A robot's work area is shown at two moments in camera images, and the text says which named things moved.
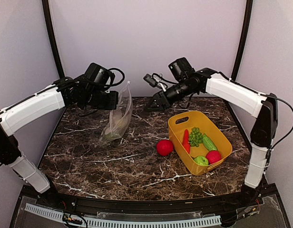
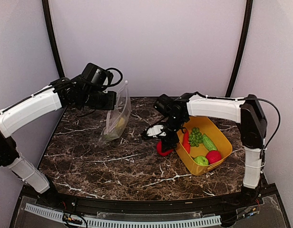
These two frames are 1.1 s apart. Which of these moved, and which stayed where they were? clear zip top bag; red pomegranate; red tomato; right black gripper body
Moved: right black gripper body
Stayed: red pomegranate; clear zip top bag; red tomato
